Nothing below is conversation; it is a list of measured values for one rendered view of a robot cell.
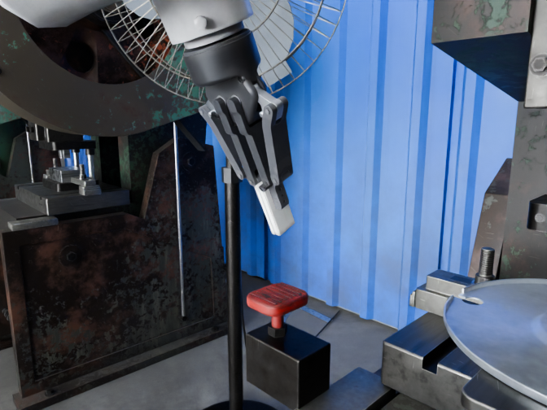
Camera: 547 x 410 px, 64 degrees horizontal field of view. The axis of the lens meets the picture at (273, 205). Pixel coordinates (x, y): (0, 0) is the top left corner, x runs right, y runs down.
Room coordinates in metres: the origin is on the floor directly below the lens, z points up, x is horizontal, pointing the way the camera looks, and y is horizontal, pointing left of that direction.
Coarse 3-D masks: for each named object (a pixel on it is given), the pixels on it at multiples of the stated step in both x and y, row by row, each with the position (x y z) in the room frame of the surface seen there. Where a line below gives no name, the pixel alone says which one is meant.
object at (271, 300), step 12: (264, 288) 0.55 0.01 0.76; (276, 288) 0.54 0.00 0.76; (288, 288) 0.54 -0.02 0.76; (252, 300) 0.51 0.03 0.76; (264, 300) 0.51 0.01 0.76; (276, 300) 0.51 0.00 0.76; (288, 300) 0.51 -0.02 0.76; (300, 300) 0.52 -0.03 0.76; (264, 312) 0.50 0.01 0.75; (276, 312) 0.49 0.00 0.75; (288, 312) 0.50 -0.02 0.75; (276, 324) 0.52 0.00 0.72
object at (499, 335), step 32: (480, 288) 0.49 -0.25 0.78; (512, 288) 0.49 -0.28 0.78; (544, 288) 0.49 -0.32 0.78; (448, 320) 0.41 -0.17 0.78; (480, 320) 0.41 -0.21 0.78; (512, 320) 0.41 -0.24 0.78; (544, 320) 0.40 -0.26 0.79; (480, 352) 0.35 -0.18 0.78; (512, 352) 0.35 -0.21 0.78; (544, 352) 0.35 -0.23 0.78; (512, 384) 0.30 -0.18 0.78; (544, 384) 0.30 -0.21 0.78
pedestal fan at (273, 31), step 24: (144, 0) 1.06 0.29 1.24; (264, 0) 1.03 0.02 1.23; (288, 0) 1.00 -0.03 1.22; (264, 24) 1.00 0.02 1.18; (288, 24) 1.03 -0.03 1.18; (312, 24) 1.02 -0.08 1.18; (336, 24) 1.05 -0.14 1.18; (120, 48) 1.10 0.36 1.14; (264, 48) 1.07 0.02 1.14; (288, 48) 1.05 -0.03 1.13; (144, 72) 1.10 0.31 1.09; (168, 72) 1.07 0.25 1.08; (264, 72) 1.04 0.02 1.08; (288, 72) 1.06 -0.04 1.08; (240, 240) 1.17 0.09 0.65; (240, 264) 1.16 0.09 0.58; (240, 288) 1.16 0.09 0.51; (240, 312) 1.16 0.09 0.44; (240, 336) 1.16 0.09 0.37; (240, 360) 1.16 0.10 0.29; (240, 384) 1.16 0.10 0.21; (216, 408) 1.29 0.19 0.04; (240, 408) 1.16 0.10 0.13; (264, 408) 1.29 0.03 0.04
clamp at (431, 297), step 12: (492, 252) 0.56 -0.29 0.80; (480, 264) 0.57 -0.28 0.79; (492, 264) 0.56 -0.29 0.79; (432, 276) 0.60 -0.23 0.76; (444, 276) 0.60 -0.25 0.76; (456, 276) 0.60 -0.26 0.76; (480, 276) 0.56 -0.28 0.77; (492, 276) 0.57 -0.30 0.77; (420, 288) 0.61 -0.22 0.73; (432, 288) 0.60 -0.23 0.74; (444, 288) 0.59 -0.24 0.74; (456, 288) 0.58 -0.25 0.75; (420, 300) 0.60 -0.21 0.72; (432, 300) 0.59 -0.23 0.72; (444, 300) 0.58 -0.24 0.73; (468, 300) 0.56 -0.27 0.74; (432, 312) 0.59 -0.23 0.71
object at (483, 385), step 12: (480, 372) 0.32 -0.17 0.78; (468, 384) 0.30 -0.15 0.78; (480, 384) 0.30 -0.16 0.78; (492, 384) 0.30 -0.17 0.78; (504, 384) 0.30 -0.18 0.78; (468, 396) 0.29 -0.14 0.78; (480, 396) 0.29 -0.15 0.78; (492, 396) 0.29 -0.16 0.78; (504, 396) 0.29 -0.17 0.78; (516, 396) 0.29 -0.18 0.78; (468, 408) 0.29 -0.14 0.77; (480, 408) 0.28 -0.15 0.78; (492, 408) 0.28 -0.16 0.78; (504, 408) 0.28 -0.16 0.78; (516, 408) 0.28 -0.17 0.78; (528, 408) 0.28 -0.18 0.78; (540, 408) 0.28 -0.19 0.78
